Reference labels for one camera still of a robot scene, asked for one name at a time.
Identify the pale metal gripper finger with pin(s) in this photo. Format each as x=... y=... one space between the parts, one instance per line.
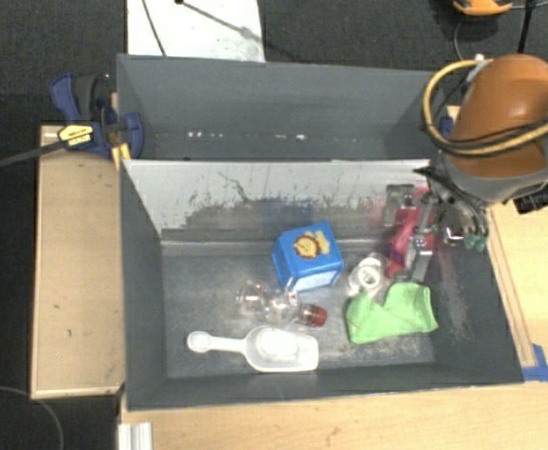
x=419 y=256
x=397 y=202

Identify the red and pink spray bottle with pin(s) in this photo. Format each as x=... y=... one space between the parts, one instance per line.
x=401 y=242

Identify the clear glass cup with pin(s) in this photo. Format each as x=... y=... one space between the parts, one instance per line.
x=367 y=274

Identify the green cloth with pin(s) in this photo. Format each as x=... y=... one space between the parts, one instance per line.
x=390 y=314

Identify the blue box with lion print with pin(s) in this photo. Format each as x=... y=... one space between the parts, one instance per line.
x=308 y=258

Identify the clear plastic bottle red cap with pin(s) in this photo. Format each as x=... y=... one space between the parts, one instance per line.
x=278 y=305

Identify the white plastic scoop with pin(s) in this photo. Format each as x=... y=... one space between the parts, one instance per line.
x=278 y=349

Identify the grey metal bin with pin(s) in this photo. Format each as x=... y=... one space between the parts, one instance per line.
x=236 y=110

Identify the pale wood flat board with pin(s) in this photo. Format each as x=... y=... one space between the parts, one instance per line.
x=77 y=274

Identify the black cylinder on white bracket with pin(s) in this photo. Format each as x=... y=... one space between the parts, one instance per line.
x=533 y=200

